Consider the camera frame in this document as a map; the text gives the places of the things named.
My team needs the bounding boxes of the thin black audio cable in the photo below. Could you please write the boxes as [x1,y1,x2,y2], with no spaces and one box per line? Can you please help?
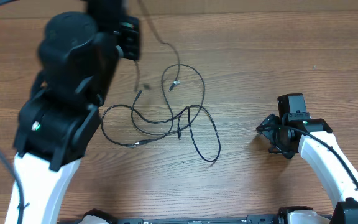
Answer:
[100,90,198,148]

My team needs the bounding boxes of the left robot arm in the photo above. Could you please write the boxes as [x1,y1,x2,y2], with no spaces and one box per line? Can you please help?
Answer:
[6,0,140,223]

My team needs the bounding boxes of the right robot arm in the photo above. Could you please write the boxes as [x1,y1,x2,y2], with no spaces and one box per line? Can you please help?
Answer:
[256,93,358,224]

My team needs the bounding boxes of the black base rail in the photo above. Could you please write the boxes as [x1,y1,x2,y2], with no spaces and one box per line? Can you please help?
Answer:
[117,214,287,224]

